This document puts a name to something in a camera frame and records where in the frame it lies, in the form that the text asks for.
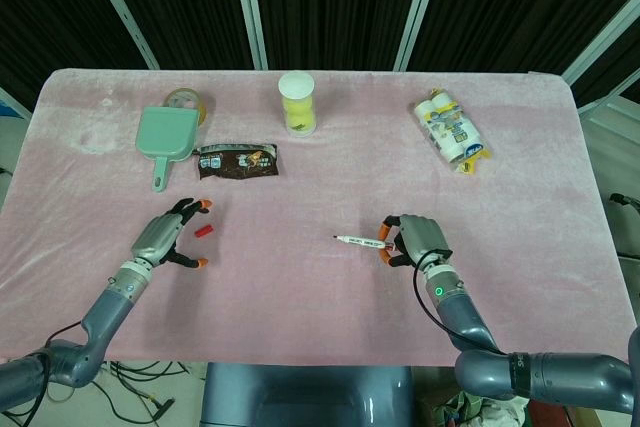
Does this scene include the clear adhesive tape roll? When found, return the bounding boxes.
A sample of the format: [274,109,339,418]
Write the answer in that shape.
[166,88,210,126]

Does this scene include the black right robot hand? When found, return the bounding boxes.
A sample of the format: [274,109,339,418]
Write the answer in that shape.
[378,213,453,268]

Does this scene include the clear tennis ball tube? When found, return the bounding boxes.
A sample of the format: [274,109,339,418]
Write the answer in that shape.
[278,71,318,137]

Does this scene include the crumpled plastic bags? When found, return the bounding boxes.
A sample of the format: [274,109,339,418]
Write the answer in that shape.
[434,390,529,427]

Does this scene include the pink fleece table cloth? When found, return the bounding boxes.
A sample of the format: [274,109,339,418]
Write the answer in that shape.
[0,69,637,366]

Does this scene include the black curtain partition screen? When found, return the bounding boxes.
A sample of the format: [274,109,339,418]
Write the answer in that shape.
[0,0,640,113]

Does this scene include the mint green plastic dustpan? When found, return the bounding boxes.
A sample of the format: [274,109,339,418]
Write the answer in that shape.
[135,105,199,193]

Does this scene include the packaged white bag rolls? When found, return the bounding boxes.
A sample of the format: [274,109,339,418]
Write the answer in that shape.
[413,88,492,177]

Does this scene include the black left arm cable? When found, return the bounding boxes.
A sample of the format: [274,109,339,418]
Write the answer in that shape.
[0,321,86,418]

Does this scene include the brown snack packet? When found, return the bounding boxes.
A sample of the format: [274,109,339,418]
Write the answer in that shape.
[193,142,283,182]

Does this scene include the grey robot torso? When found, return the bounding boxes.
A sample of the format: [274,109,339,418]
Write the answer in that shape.
[201,361,416,427]

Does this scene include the black floor cables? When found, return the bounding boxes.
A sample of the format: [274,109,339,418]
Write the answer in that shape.
[99,360,191,418]

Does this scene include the white whiteboard marker body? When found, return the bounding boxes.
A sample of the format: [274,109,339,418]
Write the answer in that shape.
[332,233,396,252]

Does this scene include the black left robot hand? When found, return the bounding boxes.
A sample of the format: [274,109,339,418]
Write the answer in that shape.
[130,198,214,270]

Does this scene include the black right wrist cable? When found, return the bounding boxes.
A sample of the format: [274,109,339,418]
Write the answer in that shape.
[412,249,504,354]

